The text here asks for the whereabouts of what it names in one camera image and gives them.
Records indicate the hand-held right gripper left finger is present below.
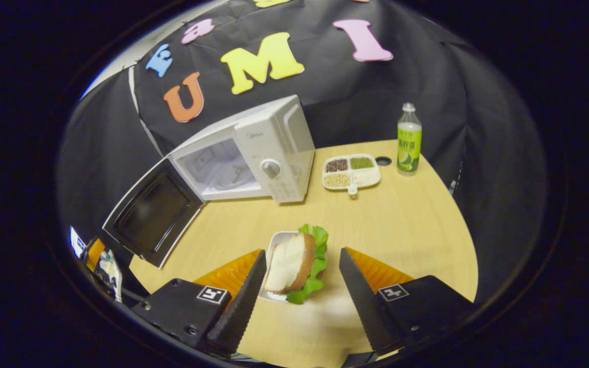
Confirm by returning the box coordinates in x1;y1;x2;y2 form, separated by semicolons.
131;249;267;358

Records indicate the green label drink bottle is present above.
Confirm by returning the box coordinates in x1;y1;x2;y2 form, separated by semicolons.
397;102;423;177

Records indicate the white rectangular food tray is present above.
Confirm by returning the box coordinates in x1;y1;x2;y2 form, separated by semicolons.
258;231;300;303

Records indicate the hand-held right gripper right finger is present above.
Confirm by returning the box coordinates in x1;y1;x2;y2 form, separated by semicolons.
339;247;479;358

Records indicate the black backdrop cloth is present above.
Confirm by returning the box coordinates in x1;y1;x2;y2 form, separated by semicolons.
57;0;548;307

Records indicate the sandwich with lettuce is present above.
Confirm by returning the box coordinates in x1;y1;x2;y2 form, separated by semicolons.
264;224;329;305

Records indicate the white microwave oven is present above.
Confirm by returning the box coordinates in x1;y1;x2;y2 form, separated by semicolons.
102;95;316;270

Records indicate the white divided plate of grains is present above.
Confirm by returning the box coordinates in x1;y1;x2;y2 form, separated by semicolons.
322;153;381;196

